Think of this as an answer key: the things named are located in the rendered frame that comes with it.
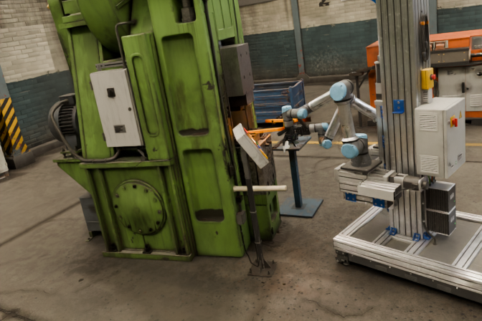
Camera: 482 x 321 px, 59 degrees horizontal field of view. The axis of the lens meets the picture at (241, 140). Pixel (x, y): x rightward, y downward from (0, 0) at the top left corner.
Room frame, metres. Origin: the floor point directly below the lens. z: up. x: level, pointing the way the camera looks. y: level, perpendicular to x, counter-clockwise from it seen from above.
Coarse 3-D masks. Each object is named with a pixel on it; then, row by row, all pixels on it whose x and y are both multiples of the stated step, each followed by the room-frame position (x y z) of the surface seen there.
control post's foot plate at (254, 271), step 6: (252, 264) 3.15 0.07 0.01; (264, 264) 3.08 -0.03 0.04; (270, 264) 3.11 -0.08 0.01; (276, 264) 3.11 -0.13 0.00; (252, 270) 3.07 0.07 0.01; (258, 270) 3.06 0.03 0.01; (264, 270) 3.05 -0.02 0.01; (270, 270) 3.03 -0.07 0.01; (258, 276) 2.99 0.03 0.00; (264, 276) 2.98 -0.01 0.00; (270, 276) 2.96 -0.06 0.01
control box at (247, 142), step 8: (240, 128) 3.10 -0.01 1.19; (240, 136) 2.93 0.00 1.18; (248, 136) 2.96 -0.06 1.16; (240, 144) 2.91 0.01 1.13; (248, 144) 2.91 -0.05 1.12; (256, 144) 3.09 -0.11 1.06; (248, 152) 2.91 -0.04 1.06; (256, 152) 2.92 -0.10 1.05; (256, 160) 2.92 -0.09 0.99; (264, 160) 2.92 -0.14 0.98
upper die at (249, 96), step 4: (248, 92) 3.61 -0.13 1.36; (252, 92) 3.71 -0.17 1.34; (236, 96) 3.57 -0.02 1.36; (240, 96) 3.56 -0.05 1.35; (244, 96) 3.55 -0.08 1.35; (248, 96) 3.60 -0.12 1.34; (252, 96) 3.70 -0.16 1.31; (232, 100) 3.59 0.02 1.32; (236, 100) 3.58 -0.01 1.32; (240, 100) 3.56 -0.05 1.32; (244, 100) 3.55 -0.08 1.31; (248, 100) 3.58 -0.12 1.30; (252, 100) 3.68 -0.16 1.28; (232, 104) 3.59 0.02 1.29; (236, 104) 3.58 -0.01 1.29; (240, 104) 3.56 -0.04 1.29; (244, 104) 3.55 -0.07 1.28; (248, 104) 3.57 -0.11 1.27
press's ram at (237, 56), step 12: (228, 48) 3.52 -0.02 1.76; (240, 48) 3.58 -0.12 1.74; (228, 60) 3.53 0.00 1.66; (240, 60) 3.54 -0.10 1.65; (228, 72) 3.53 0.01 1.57; (240, 72) 3.50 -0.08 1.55; (228, 84) 3.54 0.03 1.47; (240, 84) 3.50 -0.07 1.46; (252, 84) 3.75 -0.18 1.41; (228, 96) 3.55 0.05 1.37
